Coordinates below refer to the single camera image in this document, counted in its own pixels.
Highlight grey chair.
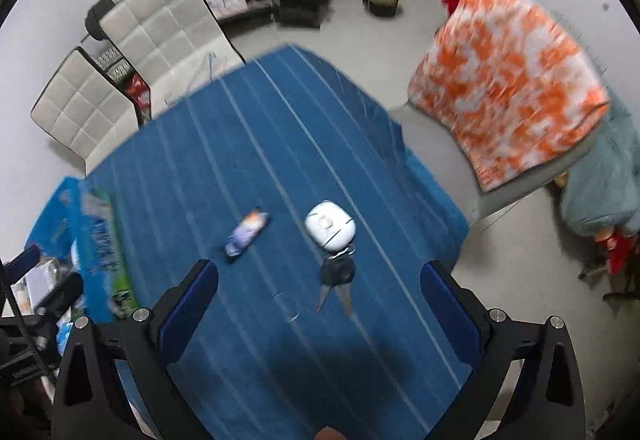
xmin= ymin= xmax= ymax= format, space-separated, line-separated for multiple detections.
xmin=389 ymin=101 xmax=603 ymax=227

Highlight white earbud case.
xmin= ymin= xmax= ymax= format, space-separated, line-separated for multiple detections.
xmin=304 ymin=200 xmax=354 ymax=252

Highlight black cable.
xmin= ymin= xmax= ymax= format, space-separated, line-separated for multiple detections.
xmin=0 ymin=257 xmax=53 ymax=378

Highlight red plastic bag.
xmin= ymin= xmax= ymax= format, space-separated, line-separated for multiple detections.
xmin=124 ymin=72 xmax=152 ymax=120

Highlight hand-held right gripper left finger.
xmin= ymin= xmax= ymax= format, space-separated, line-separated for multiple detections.
xmin=51 ymin=259 xmax=221 ymax=440

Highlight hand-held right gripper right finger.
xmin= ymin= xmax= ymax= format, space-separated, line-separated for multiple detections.
xmin=420 ymin=262 xmax=587 ymax=440

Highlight blue striped tablecloth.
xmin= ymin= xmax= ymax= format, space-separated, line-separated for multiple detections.
xmin=84 ymin=45 xmax=474 ymax=440

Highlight teal blanket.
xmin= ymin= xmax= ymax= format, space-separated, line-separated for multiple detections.
xmin=559 ymin=89 xmax=640 ymax=239

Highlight black keys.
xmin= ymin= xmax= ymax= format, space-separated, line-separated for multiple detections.
xmin=315 ymin=245 xmax=357 ymax=319

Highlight orange floral blanket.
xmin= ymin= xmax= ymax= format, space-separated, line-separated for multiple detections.
xmin=407 ymin=0 xmax=612 ymax=194

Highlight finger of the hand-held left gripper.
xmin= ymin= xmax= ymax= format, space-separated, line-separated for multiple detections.
xmin=0 ymin=245 xmax=42 ymax=277
xmin=34 ymin=272 xmax=85 ymax=315

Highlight blue cardboard box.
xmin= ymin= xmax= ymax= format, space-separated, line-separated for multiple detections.
xmin=24 ymin=176 xmax=140 ymax=323

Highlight white quilted chair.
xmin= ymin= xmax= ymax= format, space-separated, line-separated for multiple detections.
xmin=99 ymin=0 xmax=247 ymax=105
xmin=30 ymin=47 xmax=142 ymax=172

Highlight small printed tube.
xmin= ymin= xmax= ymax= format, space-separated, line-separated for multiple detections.
xmin=224 ymin=207 xmax=271 ymax=265

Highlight wire clothes hangers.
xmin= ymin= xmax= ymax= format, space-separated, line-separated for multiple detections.
xmin=186 ymin=51 xmax=221 ymax=93

